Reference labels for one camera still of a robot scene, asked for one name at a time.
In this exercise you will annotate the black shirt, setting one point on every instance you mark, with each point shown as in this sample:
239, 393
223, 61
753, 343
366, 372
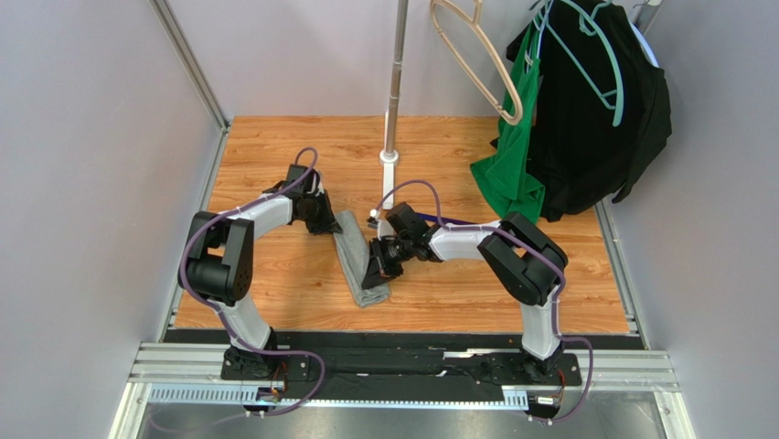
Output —
574, 150

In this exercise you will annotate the green shirt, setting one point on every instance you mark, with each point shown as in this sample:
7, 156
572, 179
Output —
502, 178

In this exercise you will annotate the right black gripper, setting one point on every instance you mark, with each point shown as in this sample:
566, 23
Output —
383, 258

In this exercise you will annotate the teal clothes hanger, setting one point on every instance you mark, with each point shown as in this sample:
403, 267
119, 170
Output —
593, 55

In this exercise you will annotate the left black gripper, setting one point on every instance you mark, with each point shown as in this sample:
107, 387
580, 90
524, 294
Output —
327, 224

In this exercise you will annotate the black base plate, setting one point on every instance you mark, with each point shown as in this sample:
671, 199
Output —
392, 367

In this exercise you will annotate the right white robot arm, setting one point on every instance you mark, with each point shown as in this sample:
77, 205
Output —
524, 260

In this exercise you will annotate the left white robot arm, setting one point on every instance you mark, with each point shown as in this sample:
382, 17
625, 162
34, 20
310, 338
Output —
217, 263

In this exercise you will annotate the beige clothes hanger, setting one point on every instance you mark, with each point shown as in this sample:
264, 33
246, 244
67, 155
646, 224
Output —
459, 25

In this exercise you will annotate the metal stand pole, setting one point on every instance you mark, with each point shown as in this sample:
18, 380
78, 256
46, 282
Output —
396, 71

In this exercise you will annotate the grey cloth napkin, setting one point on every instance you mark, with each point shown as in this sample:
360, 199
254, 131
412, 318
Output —
352, 251

